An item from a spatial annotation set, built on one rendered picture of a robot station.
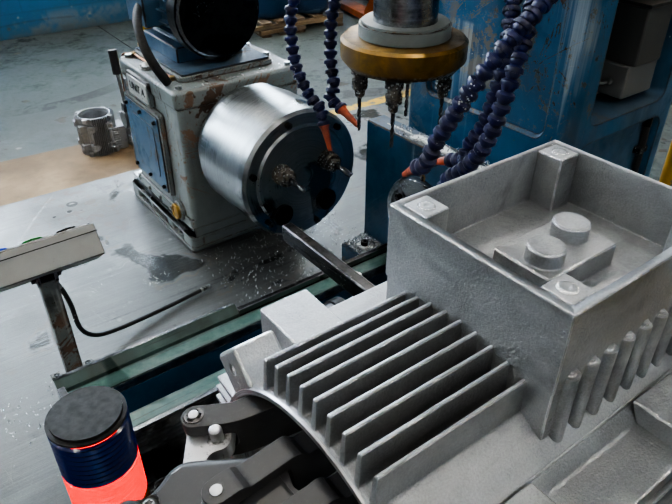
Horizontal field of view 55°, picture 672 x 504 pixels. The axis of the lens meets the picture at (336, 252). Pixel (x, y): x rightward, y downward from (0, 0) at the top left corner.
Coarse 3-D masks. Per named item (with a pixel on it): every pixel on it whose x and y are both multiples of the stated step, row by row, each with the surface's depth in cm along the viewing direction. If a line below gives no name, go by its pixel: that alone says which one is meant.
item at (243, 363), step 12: (264, 336) 30; (240, 348) 29; (252, 348) 29; (264, 348) 30; (276, 348) 30; (228, 360) 30; (240, 360) 29; (252, 360) 29; (228, 372) 31; (240, 372) 29; (252, 372) 29; (240, 384) 30; (252, 384) 29
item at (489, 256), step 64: (448, 192) 31; (512, 192) 34; (576, 192) 35; (640, 192) 32; (448, 256) 27; (512, 256) 29; (576, 256) 29; (640, 256) 31; (448, 320) 29; (512, 320) 25; (576, 320) 23; (640, 320) 27; (512, 384) 27; (576, 384) 25
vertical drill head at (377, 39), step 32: (384, 0) 85; (416, 0) 84; (352, 32) 92; (384, 32) 86; (416, 32) 85; (448, 32) 87; (352, 64) 88; (384, 64) 85; (416, 64) 84; (448, 64) 86
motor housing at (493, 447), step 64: (384, 320) 29; (256, 384) 29; (320, 384) 25; (384, 384) 25; (448, 384) 26; (640, 384) 30; (320, 448) 25; (384, 448) 23; (448, 448) 24; (512, 448) 26; (576, 448) 27; (640, 448) 28
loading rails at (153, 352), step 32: (384, 256) 119; (288, 288) 109; (320, 288) 111; (192, 320) 101; (224, 320) 103; (256, 320) 104; (128, 352) 96; (160, 352) 98; (192, 352) 98; (64, 384) 91; (96, 384) 92; (128, 384) 93; (160, 384) 97; (192, 384) 92; (160, 416) 85; (160, 448) 88
